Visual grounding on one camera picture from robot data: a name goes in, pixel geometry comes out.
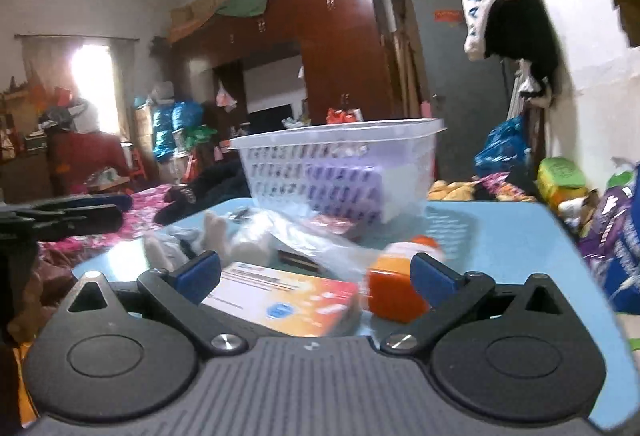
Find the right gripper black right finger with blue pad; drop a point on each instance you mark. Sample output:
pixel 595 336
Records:
pixel 505 353

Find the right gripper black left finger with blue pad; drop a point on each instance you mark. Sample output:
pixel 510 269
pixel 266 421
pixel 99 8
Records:
pixel 114 352

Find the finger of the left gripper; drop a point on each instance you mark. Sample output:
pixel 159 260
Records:
pixel 92 204
pixel 55 225

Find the orange medicine bottle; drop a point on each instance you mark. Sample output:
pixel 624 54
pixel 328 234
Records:
pixel 391 296

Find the clear plastic bag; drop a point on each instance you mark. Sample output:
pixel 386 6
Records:
pixel 333 256

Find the orange white medicine box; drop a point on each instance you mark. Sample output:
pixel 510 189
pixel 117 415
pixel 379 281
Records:
pixel 286 302

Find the white plastic laundry basket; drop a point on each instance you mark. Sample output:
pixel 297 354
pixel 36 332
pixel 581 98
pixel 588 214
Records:
pixel 274 163

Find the purple tissue pack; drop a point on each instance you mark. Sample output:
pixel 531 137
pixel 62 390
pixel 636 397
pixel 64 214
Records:
pixel 365 192

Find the red book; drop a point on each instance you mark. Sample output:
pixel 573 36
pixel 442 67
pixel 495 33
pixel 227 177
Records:
pixel 338 226

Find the person hand holding gripper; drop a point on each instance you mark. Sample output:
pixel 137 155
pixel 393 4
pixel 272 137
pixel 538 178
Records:
pixel 22 315

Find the pink floral bedsheet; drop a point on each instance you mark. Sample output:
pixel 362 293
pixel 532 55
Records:
pixel 137 221

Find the red cloth covered furniture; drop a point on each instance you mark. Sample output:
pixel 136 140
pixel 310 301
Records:
pixel 74 157

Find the white rolled socks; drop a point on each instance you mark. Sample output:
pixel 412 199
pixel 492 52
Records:
pixel 174 247

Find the blue plastic bags stack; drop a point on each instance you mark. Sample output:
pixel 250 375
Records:
pixel 178 127

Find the black clothing pile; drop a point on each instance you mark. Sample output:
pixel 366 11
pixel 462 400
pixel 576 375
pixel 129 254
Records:
pixel 218 183

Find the window curtain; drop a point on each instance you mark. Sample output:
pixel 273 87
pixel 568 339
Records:
pixel 97 69

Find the purple white package bag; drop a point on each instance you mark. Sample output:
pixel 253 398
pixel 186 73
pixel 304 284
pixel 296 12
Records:
pixel 611 246

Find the black television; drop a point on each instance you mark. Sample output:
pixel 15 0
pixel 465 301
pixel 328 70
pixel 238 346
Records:
pixel 269 120

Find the yellow patterned blanket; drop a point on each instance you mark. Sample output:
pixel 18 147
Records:
pixel 456 191

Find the green yellow box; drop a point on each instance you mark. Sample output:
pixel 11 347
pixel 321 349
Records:
pixel 560 180

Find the blue plastic bag right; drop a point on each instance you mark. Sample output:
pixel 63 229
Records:
pixel 506 147

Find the orange white hanging bag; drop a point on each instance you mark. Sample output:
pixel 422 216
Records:
pixel 343 116

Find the grey door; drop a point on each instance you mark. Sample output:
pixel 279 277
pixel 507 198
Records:
pixel 471 97

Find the dark red wooden wardrobe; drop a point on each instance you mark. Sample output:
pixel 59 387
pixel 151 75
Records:
pixel 345 45

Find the white black hanging garment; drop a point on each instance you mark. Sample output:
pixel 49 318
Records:
pixel 519 30

